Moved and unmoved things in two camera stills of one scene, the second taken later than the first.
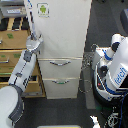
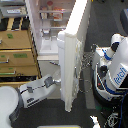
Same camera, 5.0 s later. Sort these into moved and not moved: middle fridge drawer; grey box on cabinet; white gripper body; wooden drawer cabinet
Moved: white gripper body
Not moved: grey box on cabinet; middle fridge drawer; wooden drawer cabinet
